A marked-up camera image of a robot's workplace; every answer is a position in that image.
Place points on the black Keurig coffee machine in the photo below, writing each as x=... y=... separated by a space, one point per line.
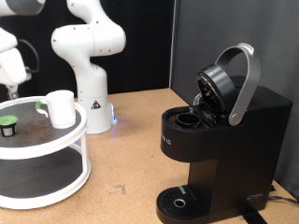
x=236 y=149

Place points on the grey partition panel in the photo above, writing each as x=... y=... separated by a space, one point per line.
x=218 y=25

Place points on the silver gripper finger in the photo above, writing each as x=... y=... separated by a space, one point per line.
x=12 y=91

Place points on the green reusable coffee pod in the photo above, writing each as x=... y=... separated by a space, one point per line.
x=7 y=121

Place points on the black tape strip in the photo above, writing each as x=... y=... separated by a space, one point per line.
x=253 y=217

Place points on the white two-tier turntable shelf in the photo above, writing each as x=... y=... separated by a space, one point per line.
x=37 y=146

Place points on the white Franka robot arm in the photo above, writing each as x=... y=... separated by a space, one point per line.
x=90 y=77

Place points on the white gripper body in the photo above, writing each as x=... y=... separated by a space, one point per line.
x=11 y=67

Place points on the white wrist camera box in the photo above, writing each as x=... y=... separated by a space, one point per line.
x=6 y=40

